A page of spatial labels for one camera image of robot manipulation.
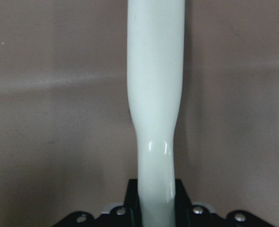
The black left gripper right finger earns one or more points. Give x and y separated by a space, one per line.
182 200

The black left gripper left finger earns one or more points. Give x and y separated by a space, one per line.
131 200

